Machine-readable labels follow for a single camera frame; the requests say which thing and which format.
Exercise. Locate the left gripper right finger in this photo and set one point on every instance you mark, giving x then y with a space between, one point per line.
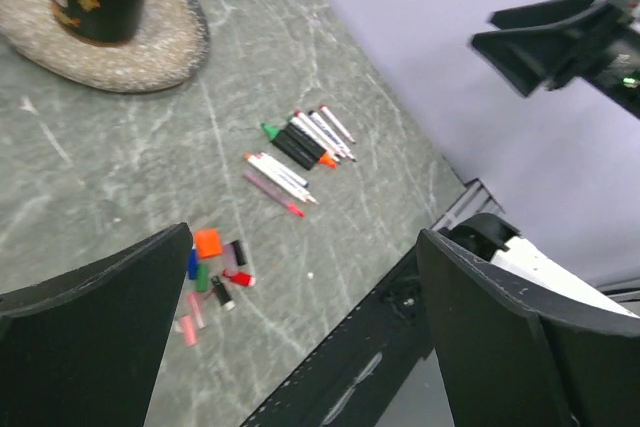
513 353

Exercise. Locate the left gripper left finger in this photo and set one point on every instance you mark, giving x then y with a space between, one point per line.
84 348

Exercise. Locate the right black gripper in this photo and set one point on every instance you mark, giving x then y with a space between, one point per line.
556 41

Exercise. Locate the pink pen cap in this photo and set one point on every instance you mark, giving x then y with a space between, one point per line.
188 330

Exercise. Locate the small red cap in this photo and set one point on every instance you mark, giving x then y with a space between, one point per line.
240 278

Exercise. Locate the white pen pink tip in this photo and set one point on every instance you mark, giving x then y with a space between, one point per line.
271 191

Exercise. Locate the peach tip white pen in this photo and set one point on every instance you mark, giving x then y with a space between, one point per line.
267 166

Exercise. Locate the orange cap black highlighter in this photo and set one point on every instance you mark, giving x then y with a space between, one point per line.
318 152

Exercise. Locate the green cap black highlighter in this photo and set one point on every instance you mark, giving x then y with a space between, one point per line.
287 145

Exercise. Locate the purple pen cap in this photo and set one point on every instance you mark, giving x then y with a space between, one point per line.
230 265

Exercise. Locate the blue cap white marker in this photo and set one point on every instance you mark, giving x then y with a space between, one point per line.
337 123

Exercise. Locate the red cap white marker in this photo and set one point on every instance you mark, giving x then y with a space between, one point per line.
296 178

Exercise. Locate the speckled grey plate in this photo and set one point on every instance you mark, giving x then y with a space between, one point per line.
170 46

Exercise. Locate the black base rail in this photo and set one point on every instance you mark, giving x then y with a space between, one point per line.
350 378

